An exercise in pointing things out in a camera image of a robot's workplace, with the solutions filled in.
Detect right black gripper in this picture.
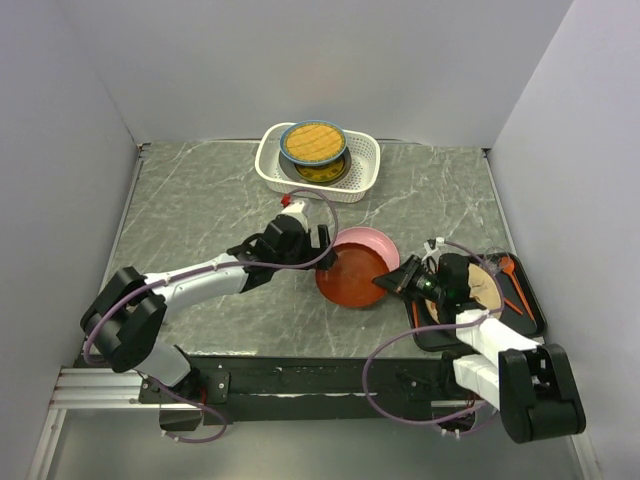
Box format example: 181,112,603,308
373,254,447,303

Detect dark red scalloped plate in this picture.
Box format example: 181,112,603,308
315,243,389,308

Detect pink plate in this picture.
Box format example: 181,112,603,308
335,226,400,271

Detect yellow patterned brown-rimmed plate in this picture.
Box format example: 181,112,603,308
294,159,347,184

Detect yellow woven plate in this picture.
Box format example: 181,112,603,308
283,122,345,160

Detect blue plate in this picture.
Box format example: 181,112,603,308
278,119,348,166

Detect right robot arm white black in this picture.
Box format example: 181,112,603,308
373,253,586,444

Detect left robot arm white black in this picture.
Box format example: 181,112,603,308
80,214,337,402

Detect orange plastic fork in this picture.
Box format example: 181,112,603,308
411,301,421,329

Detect peach plate with bird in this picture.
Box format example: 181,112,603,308
425,263,501,323

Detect clear plastic cup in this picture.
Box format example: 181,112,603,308
480,247,511,276

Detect white perforated plastic basket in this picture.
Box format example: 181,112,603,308
254,122,381,203

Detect orange plastic spoon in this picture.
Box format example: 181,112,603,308
500,256,534,321

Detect black plastic tray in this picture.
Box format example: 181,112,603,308
413,254,547,352

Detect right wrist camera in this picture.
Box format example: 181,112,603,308
422,237,446,263

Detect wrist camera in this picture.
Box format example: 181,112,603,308
281,194,311,223
422,237,446,263

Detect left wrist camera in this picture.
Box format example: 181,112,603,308
281,194,311,223

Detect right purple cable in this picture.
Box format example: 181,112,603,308
362,240,506,436

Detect black base frame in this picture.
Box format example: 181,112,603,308
137,349,496,424

